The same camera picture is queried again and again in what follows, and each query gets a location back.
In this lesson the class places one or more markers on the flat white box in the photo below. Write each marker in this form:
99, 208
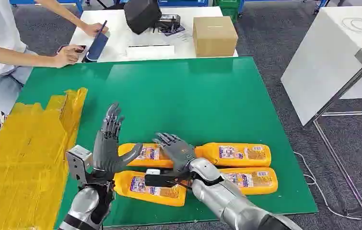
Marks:
150, 51

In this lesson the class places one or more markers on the brown cardboard box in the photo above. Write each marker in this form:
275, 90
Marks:
214, 38

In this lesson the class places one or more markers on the large white slanted table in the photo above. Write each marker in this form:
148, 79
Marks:
323, 63

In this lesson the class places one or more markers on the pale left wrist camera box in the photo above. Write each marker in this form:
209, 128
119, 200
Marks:
78, 162

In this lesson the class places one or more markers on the black bag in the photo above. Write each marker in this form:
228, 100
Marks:
142, 16

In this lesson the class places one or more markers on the metal table frame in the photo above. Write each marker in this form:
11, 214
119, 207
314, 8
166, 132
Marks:
336, 158

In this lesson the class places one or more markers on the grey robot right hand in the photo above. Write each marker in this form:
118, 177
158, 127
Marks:
179, 154

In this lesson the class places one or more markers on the person's right hand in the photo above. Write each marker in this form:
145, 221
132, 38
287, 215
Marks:
66, 56

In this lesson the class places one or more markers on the green plastic crate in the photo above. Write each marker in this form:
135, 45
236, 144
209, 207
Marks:
230, 8

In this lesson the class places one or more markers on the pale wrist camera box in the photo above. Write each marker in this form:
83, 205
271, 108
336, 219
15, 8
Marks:
158, 180
78, 162

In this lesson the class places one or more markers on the yellow plastic sheet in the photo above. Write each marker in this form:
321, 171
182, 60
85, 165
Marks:
18, 165

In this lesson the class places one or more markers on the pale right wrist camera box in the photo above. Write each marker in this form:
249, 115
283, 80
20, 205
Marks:
158, 180

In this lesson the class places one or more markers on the dark smartphone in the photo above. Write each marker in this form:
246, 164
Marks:
80, 49

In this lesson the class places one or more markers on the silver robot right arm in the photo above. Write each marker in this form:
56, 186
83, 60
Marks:
225, 196

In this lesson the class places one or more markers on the green table mat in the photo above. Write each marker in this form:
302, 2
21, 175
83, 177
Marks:
174, 98

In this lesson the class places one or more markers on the blue metal frame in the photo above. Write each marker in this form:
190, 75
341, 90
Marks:
69, 2

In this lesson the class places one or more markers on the black electronic device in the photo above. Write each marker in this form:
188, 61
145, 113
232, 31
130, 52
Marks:
169, 23

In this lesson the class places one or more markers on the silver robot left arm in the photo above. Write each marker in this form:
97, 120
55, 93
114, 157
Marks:
84, 203

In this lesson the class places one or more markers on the blue tablet with cover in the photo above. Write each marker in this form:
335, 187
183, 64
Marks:
97, 47

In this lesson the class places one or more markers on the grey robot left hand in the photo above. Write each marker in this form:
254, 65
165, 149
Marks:
106, 152

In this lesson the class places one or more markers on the orange drink bottle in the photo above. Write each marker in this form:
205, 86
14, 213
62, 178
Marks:
142, 193
149, 162
253, 181
231, 154

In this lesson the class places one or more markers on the person's left hand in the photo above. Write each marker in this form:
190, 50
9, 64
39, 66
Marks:
93, 29

